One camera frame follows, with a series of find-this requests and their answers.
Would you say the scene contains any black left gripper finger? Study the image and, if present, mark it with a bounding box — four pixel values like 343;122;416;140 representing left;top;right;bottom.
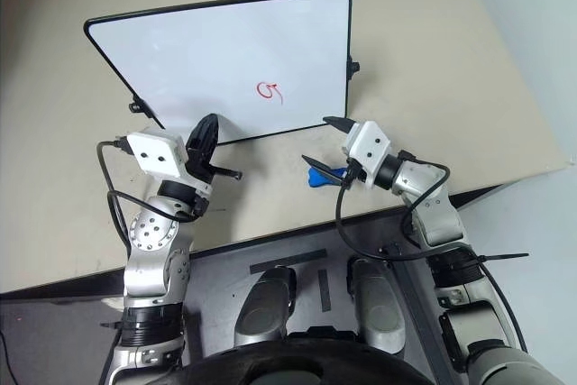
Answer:
190;113;223;148
210;166;245;179

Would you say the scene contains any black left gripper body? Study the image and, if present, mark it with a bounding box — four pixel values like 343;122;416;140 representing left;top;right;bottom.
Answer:
183;133;218;179

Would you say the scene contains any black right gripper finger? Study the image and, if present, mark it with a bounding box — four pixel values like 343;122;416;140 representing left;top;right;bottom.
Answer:
322;115;349;133
300;155;347;181

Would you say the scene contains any blue plastic object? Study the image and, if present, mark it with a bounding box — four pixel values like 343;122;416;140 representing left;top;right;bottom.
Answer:
307;167;349;189

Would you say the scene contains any long black tape strip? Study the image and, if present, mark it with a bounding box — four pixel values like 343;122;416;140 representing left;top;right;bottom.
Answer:
249;248;328;275

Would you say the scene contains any short black tape strip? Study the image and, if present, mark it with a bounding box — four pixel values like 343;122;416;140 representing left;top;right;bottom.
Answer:
316;268;334;313

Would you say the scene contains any grey rounded robot foot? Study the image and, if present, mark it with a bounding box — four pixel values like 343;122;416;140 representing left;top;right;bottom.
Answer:
234;266;298;353
345;257;408;353

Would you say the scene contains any black rounded robot torso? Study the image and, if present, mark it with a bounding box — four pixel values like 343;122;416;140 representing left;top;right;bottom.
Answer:
179;342;435;385

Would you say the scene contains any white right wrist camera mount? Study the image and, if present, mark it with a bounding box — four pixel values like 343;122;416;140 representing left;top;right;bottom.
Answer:
340;120;391;190

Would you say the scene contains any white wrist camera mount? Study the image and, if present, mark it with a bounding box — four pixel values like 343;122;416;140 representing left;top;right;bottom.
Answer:
340;120;391;190
125;129;214;193

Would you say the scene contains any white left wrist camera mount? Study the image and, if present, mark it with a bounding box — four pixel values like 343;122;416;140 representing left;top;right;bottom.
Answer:
125;129;214;193

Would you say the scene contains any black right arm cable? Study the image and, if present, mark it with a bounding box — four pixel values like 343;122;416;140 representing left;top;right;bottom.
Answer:
334;150;529;354

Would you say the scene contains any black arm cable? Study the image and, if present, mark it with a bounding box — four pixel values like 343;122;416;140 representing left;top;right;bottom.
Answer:
334;150;529;354
96;135;205;225

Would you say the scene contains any white board with black frame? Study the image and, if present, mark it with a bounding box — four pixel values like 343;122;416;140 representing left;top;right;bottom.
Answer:
83;0;362;146

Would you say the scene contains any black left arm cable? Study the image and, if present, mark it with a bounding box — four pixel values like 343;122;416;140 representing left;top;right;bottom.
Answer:
96;135;205;225

